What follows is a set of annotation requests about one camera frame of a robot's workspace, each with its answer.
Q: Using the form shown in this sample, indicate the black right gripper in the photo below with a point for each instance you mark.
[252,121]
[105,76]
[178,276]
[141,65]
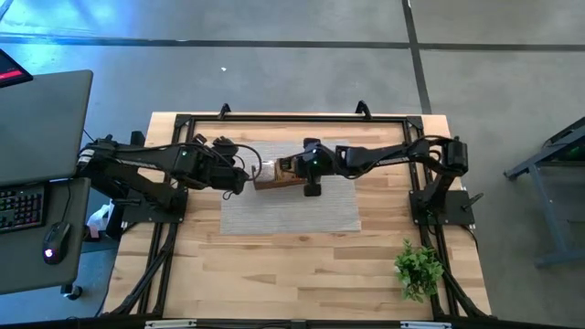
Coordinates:
[320,162]

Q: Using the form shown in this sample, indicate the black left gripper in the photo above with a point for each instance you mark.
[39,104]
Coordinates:
[219,169]

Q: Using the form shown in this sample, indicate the white Tazo tea packet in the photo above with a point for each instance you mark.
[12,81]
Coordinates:
[267,171]

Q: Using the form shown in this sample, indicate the wooden tea organizer box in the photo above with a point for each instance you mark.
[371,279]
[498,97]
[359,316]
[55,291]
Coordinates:
[274,185]

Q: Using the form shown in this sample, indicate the grey woven placemat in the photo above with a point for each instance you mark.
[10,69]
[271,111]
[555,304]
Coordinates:
[292,215]

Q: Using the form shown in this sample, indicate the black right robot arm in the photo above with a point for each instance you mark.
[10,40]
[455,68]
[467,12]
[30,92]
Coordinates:
[388,155]

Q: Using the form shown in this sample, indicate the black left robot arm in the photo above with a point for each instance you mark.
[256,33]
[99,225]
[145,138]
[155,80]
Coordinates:
[146,157]

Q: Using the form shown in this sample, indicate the white plastic object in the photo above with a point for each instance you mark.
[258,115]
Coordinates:
[98,221]

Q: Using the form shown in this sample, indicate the small green potted plant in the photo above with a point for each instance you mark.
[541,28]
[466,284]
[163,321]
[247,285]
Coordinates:
[418,272]

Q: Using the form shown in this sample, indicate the black computer mouse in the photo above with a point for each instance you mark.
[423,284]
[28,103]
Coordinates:
[56,242]

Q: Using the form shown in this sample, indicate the black desk caster wheel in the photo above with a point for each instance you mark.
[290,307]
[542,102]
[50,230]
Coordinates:
[73,292]

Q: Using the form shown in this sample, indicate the grey raised desk panel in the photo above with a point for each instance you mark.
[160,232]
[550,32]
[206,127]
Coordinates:
[41,128]

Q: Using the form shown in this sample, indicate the backlit computer keyboard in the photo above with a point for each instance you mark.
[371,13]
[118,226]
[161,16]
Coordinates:
[20,208]

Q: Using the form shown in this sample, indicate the grey desk surface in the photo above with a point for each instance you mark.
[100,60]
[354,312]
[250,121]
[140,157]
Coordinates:
[27,269]

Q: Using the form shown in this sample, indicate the dark monitor with red screen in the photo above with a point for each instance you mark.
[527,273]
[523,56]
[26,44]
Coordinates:
[11,71]

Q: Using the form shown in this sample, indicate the black metal table frame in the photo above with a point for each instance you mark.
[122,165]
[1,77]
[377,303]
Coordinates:
[297,118]

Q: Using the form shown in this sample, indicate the black frame hook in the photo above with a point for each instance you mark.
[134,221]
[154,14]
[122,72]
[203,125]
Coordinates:
[363,109]
[224,109]

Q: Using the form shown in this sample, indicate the black desk support frame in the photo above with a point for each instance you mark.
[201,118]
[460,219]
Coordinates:
[137,138]

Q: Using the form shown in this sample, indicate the white metal bracket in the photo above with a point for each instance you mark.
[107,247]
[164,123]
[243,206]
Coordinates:
[169,324]
[425,325]

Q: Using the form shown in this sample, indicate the grey metal table frame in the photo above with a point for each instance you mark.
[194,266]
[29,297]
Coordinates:
[539,196]

